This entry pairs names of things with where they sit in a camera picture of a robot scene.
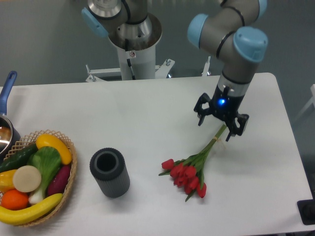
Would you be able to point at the black device at table edge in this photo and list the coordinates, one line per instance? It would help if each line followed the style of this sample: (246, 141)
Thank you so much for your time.
(307, 211)

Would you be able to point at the red tulip bouquet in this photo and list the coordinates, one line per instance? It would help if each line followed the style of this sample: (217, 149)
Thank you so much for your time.
(189, 173)

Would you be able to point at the dark grey ribbed vase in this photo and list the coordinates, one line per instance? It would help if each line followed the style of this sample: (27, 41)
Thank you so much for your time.
(108, 167)

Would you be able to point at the yellow banana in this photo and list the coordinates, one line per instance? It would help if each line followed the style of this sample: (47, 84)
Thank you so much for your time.
(24, 216)

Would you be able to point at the white frame at right edge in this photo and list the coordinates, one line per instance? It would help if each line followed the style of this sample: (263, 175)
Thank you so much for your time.
(307, 108)

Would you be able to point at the green cucumber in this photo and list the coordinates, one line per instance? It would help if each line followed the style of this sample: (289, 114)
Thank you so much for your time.
(18, 159)

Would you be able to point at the green bok choy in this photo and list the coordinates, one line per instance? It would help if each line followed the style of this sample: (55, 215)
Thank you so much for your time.
(48, 161)

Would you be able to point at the beige round disc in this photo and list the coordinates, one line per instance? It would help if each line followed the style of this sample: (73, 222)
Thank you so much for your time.
(26, 179)

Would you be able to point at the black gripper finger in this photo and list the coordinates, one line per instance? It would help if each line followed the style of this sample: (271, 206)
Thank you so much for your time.
(203, 107)
(236, 125)

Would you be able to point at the woven wicker basket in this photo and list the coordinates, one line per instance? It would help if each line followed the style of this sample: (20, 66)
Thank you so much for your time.
(30, 139)

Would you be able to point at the blue handled saucepan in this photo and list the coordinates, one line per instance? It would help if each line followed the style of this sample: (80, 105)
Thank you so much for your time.
(8, 134)

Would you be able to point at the yellow bell pepper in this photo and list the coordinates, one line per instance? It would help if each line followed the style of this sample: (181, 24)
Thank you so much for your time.
(6, 180)

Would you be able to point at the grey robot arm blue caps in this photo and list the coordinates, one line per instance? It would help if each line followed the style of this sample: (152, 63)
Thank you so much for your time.
(229, 36)

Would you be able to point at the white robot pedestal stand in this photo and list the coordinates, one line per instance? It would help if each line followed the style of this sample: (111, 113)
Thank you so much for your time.
(134, 65)

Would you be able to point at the orange fruit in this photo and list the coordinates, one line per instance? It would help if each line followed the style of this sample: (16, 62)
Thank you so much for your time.
(14, 200)

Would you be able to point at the purple sweet potato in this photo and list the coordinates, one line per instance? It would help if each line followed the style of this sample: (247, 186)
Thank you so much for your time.
(60, 181)

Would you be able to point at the yellow squash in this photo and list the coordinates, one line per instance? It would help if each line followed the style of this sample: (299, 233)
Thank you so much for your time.
(48, 140)

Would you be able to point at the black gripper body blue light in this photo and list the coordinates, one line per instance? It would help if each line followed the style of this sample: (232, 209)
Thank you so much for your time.
(225, 107)

